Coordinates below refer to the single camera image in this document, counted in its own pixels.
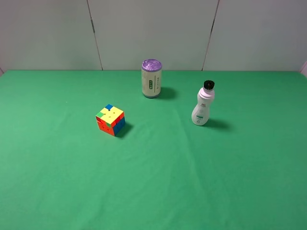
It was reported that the colourful puzzle cube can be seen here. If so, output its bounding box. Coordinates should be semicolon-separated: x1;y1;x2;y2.
95;104;126;136

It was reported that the white bottle with black brush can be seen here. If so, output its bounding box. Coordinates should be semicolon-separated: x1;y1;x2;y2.
191;80;215;126

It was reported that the purple garbage bag roll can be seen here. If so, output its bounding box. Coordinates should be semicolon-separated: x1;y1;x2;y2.
142;59;162;98

